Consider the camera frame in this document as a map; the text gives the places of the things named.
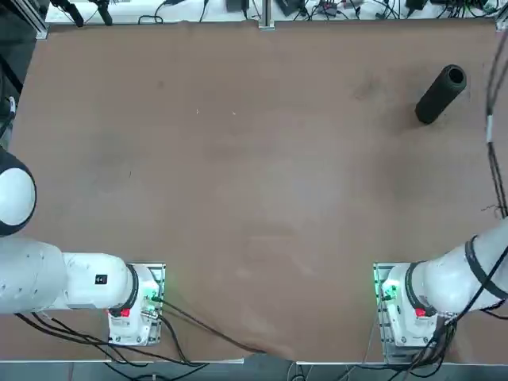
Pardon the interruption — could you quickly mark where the black cylindrical vase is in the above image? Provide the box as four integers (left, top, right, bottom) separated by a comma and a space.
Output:
414, 63, 468, 126

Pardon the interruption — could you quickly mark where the grey power brick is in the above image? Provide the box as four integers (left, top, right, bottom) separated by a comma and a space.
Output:
277, 0, 307, 17

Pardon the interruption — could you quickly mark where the black device with red plugs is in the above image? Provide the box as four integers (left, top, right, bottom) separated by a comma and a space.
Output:
317, 0, 343, 17

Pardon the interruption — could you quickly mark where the black tripod leg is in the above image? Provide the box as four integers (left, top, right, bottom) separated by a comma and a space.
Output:
94, 0, 113, 25
51, 0, 85, 28

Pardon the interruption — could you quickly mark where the black cable across table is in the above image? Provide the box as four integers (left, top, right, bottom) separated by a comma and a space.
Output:
156, 297, 271, 355

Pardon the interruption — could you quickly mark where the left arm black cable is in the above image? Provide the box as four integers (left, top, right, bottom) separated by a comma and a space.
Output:
15, 311, 208, 366

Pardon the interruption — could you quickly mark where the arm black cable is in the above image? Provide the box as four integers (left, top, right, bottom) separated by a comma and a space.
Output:
484, 27, 508, 219
15, 311, 208, 366

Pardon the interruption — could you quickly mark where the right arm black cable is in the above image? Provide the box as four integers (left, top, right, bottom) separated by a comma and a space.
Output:
484, 27, 508, 219

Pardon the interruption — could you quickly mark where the aluminium frame rail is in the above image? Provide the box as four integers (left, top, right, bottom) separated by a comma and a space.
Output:
15, 0, 49, 40

